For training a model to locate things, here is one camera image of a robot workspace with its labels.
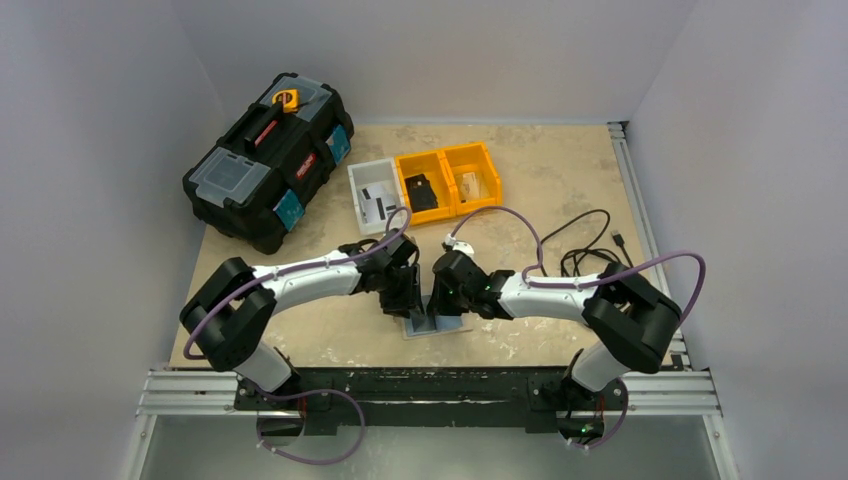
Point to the black plastic toolbox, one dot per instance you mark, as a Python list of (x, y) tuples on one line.
[(256, 181)]

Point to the middle yellow plastic bin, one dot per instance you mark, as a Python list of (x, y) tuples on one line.
[(429, 163)]

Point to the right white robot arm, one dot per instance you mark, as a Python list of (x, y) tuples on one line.
[(633, 321)]

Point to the gold credit card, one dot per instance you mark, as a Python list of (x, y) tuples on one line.
[(469, 183)]

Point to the white plastic bin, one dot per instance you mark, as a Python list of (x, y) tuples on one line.
[(366, 173)]

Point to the yellow tape measure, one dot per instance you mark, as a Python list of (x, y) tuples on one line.
[(288, 100)]

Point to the yellow plastic bin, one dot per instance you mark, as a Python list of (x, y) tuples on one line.
[(429, 163), (472, 157)]

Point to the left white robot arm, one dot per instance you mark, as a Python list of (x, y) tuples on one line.
[(228, 316)]

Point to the black and white cards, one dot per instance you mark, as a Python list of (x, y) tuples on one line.
[(376, 202)]

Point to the right yellow plastic bin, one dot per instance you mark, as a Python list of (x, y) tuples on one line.
[(472, 157)]

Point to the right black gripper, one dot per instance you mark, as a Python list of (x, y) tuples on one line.
[(448, 304)]

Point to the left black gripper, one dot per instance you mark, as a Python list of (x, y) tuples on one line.
[(403, 299)]

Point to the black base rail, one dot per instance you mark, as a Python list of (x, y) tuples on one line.
[(535, 399)]

